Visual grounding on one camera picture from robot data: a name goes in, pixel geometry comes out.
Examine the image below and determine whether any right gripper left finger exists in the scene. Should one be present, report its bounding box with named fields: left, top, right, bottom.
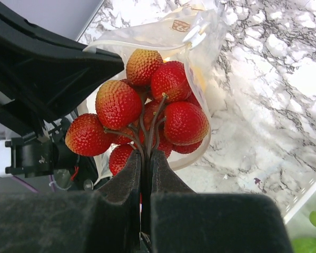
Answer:
left=0, top=151, right=141, bottom=252

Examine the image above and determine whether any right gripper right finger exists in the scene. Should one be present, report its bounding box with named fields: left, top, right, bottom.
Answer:
left=150, top=151, right=292, bottom=252

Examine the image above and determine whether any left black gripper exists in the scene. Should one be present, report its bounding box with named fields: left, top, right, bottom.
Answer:
left=0, top=2, right=124, bottom=190

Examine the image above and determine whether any red lychee bunch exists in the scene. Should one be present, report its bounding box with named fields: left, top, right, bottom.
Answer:
left=65, top=49, right=210, bottom=175

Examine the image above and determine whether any clear dotted zip bag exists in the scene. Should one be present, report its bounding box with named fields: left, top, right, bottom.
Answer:
left=83, top=1, right=228, bottom=184

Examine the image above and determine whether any green round guava fruit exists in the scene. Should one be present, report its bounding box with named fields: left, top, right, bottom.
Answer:
left=292, top=237, right=316, bottom=253

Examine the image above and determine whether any white perforated plastic basket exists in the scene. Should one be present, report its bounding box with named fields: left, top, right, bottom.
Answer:
left=283, top=174, right=316, bottom=224

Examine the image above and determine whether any yellow bell pepper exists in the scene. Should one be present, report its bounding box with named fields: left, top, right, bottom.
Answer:
left=163, top=55, right=208, bottom=93

